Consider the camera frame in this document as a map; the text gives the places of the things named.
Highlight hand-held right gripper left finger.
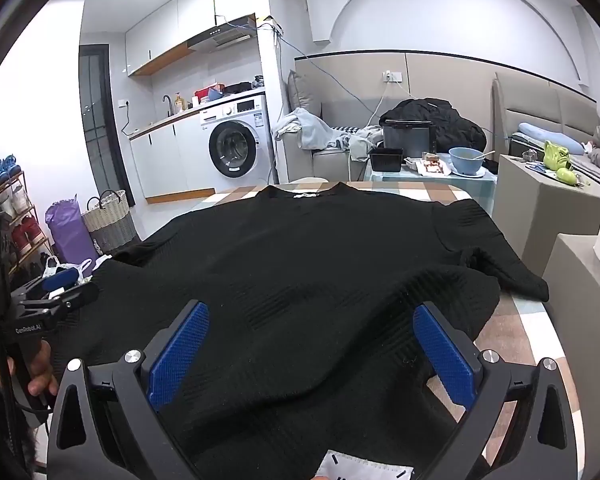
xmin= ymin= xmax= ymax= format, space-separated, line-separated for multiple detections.
xmin=47 ymin=300 xmax=211 ymax=480

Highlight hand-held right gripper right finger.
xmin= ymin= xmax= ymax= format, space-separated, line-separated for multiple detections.
xmin=412 ymin=301 xmax=581 ymax=480

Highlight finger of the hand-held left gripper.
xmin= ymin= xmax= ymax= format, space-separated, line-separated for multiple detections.
xmin=54 ymin=282 xmax=101 ymax=313
xmin=41 ymin=267 xmax=81 ymax=295

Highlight black knit sweater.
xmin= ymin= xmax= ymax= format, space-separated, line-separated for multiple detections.
xmin=44 ymin=183 xmax=551 ymax=478

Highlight person's left forearm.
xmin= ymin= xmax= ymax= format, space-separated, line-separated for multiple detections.
xmin=0 ymin=360 xmax=36 ymax=480

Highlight person's left hand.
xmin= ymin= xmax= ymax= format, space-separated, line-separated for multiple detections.
xmin=26 ymin=339 xmax=61 ymax=401

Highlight white plastic bag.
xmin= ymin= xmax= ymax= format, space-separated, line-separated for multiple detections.
xmin=42 ymin=255 xmax=113 ymax=282

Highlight purple bag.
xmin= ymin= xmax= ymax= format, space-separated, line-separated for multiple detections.
xmin=45 ymin=200 xmax=101 ymax=278

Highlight woven laundry basket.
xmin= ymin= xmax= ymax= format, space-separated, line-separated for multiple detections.
xmin=81 ymin=189 xmax=140 ymax=256

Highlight shoe rack with shoes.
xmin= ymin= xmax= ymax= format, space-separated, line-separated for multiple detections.
xmin=0 ymin=152 xmax=56 ymax=286

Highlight checked tablecloth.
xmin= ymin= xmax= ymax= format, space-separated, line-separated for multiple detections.
xmin=195 ymin=180 xmax=581 ymax=480

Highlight white paper tag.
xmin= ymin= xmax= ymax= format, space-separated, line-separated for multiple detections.
xmin=314 ymin=450 xmax=415 ymax=480

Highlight beige cabinet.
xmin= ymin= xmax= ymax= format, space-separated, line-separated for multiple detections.
xmin=540 ymin=232 xmax=600 ymax=480

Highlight white base cabinets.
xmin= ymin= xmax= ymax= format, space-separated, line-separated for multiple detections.
xmin=129 ymin=119 xmax=216 ymax=206

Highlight dark glass door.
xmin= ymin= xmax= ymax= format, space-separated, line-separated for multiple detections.
xmin=78 ymin=44 xmax=123 ymax=201

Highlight beige nightstand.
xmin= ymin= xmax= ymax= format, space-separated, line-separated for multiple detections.
xmin=497 ymin=154 xmax=600 ymax=271

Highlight plate of food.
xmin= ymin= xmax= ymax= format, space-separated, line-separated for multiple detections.
xmin=405 ymin=155 xmax=453 ymax=176

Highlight blue bowl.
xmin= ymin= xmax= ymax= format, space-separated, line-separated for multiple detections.
xmin=448 ymin=147 xmax=488 ymax=176

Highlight black plastic tray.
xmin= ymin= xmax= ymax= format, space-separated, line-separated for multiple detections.
xmin=368 ymin=147 xmax=406 ymax=172

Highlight white washing machine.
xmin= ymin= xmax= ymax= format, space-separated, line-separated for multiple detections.
xmin=199 ymin=94 xmax=276 ymax=192

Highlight black air fryer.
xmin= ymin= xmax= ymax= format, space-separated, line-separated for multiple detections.
xmin=382 ymin=119 xmax=436 ymax=158

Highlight grey sofa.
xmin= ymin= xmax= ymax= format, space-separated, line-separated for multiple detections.
xmin=285 ymin=70 xmax=396 ymax=183

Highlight grey-green garment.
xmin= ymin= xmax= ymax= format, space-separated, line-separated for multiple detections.
xmin=337 ymin=125 xmax=386 ymax=162

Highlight black jacket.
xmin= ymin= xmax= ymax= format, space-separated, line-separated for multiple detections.
xmin=378 ymin=98 xmax=488 ymax=153

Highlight green toy figure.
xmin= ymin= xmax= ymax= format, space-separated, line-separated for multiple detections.
xmin=544 ymin=140 xmax=574 ymax=171

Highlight blue pillow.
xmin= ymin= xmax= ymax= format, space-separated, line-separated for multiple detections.
xmin=519 ymin=122 xmax=586 ymax=156

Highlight light grey garment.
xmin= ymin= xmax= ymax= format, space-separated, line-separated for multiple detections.
xmin=272 ymin=107 xmax=341 ymax=151

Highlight grey padded headboard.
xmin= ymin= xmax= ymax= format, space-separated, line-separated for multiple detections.
xmin=492 ymin=71 xmax=600 ymax=156

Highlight range hood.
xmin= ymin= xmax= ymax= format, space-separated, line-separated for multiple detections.
xmin=187 ymin=12 xmax=258 ymax=53

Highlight white wall cabinets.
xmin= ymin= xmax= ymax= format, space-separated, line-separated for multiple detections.
xmin=125 ymin=0 xmax=253 ymax=78

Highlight blue cable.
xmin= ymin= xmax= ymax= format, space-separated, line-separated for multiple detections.
xmin=257 ymin=17 xmax=381 ymax=126

